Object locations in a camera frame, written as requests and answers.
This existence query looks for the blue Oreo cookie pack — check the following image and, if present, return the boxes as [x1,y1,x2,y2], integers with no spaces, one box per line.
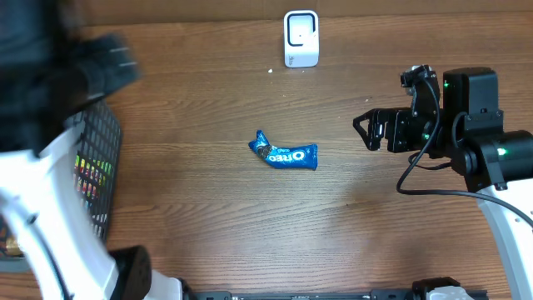
[248,130,318,170]

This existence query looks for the green Haribo candy bag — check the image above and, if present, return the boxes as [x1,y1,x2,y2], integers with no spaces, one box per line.
[73,154,114,203]

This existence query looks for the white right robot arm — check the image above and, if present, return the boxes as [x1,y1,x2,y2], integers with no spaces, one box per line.
[353,65,532,299]

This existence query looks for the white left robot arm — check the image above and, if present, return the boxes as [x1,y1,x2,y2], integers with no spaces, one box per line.
[1,1,184,299]

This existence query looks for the grey plastic mesh basket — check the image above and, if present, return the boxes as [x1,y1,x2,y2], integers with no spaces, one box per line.
[1,101,122,274]

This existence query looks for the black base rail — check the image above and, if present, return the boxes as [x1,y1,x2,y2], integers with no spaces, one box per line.
[183,277,489,300]

